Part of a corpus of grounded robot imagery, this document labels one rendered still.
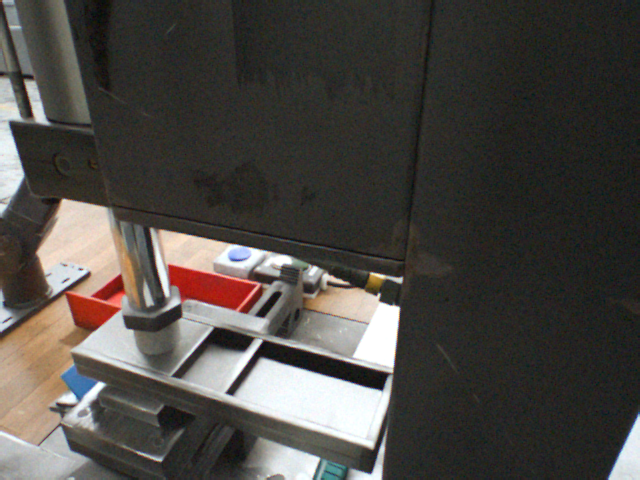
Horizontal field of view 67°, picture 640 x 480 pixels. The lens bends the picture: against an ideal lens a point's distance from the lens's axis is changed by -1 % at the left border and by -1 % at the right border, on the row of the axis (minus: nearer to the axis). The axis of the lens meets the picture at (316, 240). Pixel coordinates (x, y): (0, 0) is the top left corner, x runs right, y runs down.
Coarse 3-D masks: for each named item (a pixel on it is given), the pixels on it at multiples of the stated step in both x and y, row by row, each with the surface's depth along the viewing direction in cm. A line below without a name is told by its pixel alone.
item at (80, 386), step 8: (72, 368) 47; (64, 376) 46; (72, 376) 47; (80, 376) 48; (72, 384) 47; (80, 384) 47; (88, 384) 48; (96, 384) 49; (80, 392) 47; (88, 392) 48; (80, 400) 47
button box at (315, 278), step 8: (272, 256) 82; (288, 256) 82; (264, 264) 79; (272, 264) 79; (256, 272) 78; (264, 272) 78; (272, 272) 77; (304, 272) 77; (312, 272) 77; (320, 272) 78; (256, 280) 79; (264, 280) 78; (272, 280) 77; (304, 280) 75; (312, 280) 75; (320, 280) 77; (328, 280) 78; (304, 288) 76; (312, 288) 75; (344, 288) 77; (352, 288) 78; (304, 296) 76; (312, 296) 76
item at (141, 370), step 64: (128, 256) 35; (128, 320) 38; (192, 320) 43; (256, 320) 50; (128, 384) 39; (192, 384) 37; (256, 384) 38; (320, 384) 38; (384, 384) 38; (128, 448) 37; (192, 448) 40; (320, 448) 34
